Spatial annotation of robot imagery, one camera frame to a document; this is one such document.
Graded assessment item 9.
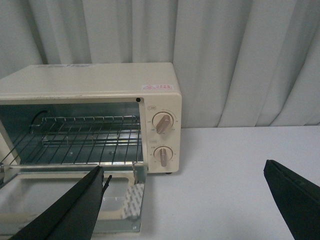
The cream Toshiba toaster oven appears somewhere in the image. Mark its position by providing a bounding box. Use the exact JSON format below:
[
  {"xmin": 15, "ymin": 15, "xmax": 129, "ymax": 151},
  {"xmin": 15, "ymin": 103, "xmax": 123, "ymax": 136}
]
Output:
[{"xmin": 0, "ymin": 62, "xmax": 182, "ymax": 173}]

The cream glass oven door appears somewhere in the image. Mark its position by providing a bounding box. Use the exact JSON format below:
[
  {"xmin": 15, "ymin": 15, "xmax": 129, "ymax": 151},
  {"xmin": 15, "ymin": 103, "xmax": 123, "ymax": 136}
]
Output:
[{"xmin": 0, "ymin": 166, "xmax": 146, "ymax": 239}]

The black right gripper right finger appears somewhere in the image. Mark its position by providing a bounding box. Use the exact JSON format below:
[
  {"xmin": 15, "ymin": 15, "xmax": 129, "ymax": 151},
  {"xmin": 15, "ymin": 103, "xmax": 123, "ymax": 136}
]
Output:
[{"xmin": 263, "ymin": 159, "xmax": 320, "ymax": 240}]

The white pleated curtain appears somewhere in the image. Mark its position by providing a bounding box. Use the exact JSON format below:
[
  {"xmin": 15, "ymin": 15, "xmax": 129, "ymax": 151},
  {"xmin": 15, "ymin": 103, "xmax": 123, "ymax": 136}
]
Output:
[{"xmin": 0, "ymin": 0, "xmax": 320, "ymax": 128}]

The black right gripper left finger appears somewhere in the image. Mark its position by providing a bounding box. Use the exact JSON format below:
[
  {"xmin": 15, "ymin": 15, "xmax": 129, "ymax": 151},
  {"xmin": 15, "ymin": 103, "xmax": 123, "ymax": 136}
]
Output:
[{"xmin": 10, "ymin": 166, "xmax": 112, "ymax": 240}]

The lower beige timer knob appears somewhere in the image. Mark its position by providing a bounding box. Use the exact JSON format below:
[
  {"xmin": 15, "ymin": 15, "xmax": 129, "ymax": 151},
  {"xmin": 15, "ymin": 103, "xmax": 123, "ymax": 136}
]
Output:
[{"xmin": 153, "ymin": 146, "xmax": 173, "ymax": 167}]

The upper beige temperature knob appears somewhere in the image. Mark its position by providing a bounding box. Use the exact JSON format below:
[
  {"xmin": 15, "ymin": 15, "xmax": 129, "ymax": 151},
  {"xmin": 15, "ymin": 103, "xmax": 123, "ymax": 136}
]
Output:
[{"xmin": 152, "ymin": 111, "xmax": 174, "ymax": 135}]

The red white warning sticker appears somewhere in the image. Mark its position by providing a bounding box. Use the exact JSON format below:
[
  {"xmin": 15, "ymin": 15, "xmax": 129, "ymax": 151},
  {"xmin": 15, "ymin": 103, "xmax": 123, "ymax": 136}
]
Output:
[{"xmin": 141, "ymin": 84, "xmax": 175, "ymax": 91}]

